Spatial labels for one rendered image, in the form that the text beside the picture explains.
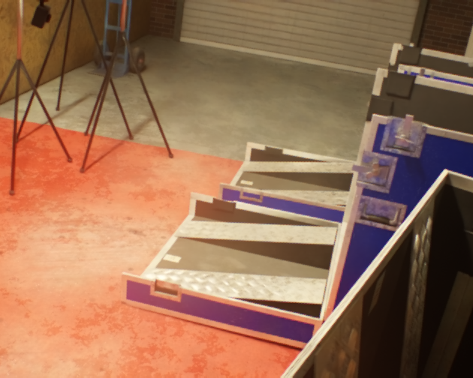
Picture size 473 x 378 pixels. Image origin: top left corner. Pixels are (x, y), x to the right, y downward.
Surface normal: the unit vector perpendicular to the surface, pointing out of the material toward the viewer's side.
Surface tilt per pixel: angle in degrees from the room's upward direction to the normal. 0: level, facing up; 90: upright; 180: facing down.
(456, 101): 90
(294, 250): 90
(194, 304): 90
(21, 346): 0
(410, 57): 90
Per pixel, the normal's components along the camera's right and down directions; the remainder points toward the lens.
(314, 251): -0.22, 0.34
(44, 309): 0.15, -0.91
